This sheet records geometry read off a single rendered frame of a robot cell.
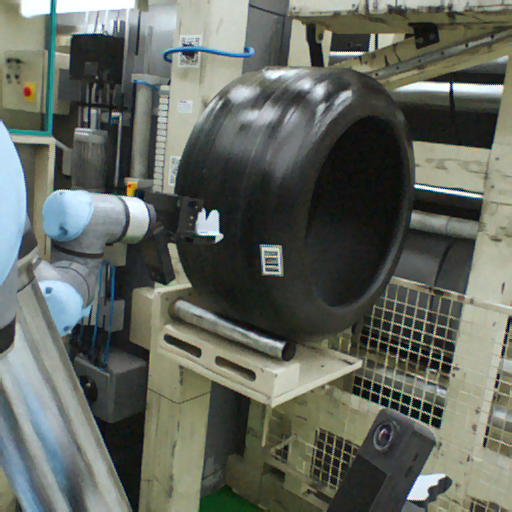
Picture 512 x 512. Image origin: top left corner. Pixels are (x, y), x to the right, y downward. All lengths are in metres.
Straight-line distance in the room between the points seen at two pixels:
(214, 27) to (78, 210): 0.74
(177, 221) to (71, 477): 0.62
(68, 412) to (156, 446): 1.31
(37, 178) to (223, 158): 0.68
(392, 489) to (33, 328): 0.27
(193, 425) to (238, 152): 0.86
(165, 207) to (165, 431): 0.85
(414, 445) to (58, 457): 0.26
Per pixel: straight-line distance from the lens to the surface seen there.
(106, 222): 0.94
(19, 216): 0.27
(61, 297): 0.80
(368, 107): 1.29
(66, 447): 0.49
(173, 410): 1.69
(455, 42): 1.61
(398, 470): 0.47
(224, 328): 1.38
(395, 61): 1.67
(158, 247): 1.04
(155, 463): 1.81
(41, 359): 0.46
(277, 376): 1.29
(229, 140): 1.19
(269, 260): 1.13
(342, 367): 1.53
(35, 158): 1.71
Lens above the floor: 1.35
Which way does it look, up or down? 12 degrees down
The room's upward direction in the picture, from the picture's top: 6 degrees clockwise
